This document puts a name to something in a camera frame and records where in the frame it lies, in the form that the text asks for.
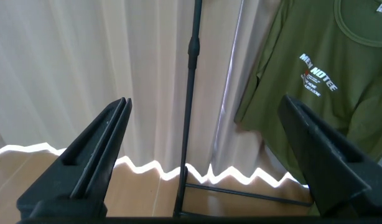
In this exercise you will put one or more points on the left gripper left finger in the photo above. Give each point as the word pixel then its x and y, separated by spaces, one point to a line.
pixel 69 180

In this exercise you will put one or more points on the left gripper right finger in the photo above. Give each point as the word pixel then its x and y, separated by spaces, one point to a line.
pixel 334 183

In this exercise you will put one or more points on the green printed shirt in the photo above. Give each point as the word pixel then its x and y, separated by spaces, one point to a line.
pixel 349 46

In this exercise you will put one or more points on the black clothes rack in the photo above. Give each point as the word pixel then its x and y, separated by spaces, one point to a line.
pixel 191 77

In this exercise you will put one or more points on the beige curtain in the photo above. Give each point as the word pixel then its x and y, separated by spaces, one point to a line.
pixel 85 62

